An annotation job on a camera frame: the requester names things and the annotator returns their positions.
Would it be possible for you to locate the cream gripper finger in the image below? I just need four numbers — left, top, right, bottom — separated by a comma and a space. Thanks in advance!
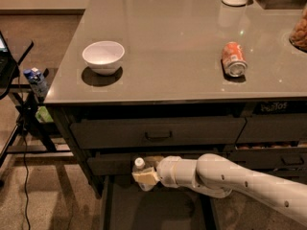
144, 156, 164, 168
132, 167, 159, 185

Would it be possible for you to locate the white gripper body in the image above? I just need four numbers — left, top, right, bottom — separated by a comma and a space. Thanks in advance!
156, 156, 198, 188

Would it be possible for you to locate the clear plastic water bottle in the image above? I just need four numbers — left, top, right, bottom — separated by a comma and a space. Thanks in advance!
131, 157, 155, 192

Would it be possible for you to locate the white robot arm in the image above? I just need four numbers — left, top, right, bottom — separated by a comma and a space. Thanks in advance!
131, 153, 307, 226

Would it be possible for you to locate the dark top left drawer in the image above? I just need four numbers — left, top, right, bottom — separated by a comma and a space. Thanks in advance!
70, 116, 246, 149

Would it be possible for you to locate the dark drawer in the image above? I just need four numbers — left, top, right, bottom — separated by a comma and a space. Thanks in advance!
226, 148, 307, 170
70, 116, 246, 149
269, 170, 307, 185
87, 149, 218, 175
237, 114, 307, 143

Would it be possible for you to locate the open bottom left drawer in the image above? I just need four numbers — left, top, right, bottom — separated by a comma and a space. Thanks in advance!
100, 175, 221, 230

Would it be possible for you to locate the dark middle left drawer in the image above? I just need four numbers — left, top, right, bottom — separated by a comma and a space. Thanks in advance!
87, 149, 218, 175

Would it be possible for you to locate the dark top right drawer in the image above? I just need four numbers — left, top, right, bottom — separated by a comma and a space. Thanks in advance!
237, 114, 307, 143

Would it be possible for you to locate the dark middle right drawer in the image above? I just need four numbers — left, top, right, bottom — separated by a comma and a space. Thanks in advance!
226, 148, 307, 170

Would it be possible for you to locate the dark bottom right drawer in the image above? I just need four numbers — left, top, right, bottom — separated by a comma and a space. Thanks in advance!
269, 170, 307, 185

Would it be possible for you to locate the blue bottle on shelf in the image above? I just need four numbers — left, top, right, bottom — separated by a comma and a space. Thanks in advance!
23, 68, 49, 100

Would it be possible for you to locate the white ceramic bowl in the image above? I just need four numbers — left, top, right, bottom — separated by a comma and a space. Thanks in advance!
82, 41, 125, 76

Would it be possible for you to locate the green packet on shelf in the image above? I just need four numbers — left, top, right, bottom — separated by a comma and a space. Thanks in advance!
35, 106, 53, 123

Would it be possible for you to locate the orange soda can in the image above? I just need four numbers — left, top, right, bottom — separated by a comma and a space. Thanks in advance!
222, 41, 248, 78

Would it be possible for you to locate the black side table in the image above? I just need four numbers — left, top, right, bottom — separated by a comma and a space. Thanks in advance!
0, 38, 69, 165

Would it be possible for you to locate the glass jar of snacks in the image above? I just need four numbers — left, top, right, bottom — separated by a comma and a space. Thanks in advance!
289, 5, 307, 52

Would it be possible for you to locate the black power cable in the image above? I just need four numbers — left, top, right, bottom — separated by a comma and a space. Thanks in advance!
12, 60, 36, 230

